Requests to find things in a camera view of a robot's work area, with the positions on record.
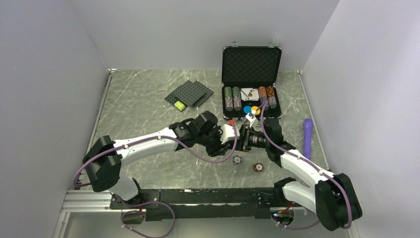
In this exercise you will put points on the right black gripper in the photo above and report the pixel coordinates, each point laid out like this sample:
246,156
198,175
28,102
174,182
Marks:
243,140

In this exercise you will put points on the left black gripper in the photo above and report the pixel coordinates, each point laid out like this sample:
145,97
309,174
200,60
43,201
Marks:
219,148

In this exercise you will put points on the grey chip stack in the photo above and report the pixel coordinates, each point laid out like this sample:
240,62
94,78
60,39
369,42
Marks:
229,103

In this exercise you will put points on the purple-grey chip stack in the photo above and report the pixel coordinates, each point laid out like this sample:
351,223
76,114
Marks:
237,104

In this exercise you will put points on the purple chip stack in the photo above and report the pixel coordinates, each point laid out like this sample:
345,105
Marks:
264,103

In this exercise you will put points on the small chip stack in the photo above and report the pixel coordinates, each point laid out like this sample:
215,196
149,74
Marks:
272,102

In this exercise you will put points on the red chip stack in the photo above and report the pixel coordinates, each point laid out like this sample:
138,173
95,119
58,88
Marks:
262,92

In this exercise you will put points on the dark green chip stack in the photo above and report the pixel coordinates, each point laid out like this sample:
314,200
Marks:
236,93

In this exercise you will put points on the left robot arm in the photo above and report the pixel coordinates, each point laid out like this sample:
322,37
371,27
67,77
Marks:
106,158

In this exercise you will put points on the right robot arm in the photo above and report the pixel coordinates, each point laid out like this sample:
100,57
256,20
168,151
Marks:
330,196

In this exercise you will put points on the blue dealer button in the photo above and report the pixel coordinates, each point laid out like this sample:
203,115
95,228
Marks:
247,109

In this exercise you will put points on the yellow dealer button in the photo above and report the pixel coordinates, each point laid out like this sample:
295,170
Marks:
255,110

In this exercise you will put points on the yellow-green dice block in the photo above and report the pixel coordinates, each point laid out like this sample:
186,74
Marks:
179,106

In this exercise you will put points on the playing cards deck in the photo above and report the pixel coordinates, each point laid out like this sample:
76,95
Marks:
249,94

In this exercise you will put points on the dark foam pad top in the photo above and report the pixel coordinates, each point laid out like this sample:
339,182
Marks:
186,93

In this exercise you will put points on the purple cylinder object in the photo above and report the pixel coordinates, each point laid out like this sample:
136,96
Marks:
308,126

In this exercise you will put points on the black poker case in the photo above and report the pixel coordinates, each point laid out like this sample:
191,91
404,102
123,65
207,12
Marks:
250,67

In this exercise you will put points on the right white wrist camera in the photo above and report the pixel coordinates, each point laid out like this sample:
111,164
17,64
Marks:
251,118

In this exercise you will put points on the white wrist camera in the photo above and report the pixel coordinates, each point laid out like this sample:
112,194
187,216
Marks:
251,118
229,132

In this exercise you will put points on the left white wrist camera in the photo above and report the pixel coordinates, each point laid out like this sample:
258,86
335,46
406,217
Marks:
229,132

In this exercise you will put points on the black base frame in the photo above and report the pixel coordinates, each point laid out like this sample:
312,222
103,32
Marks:
159,204

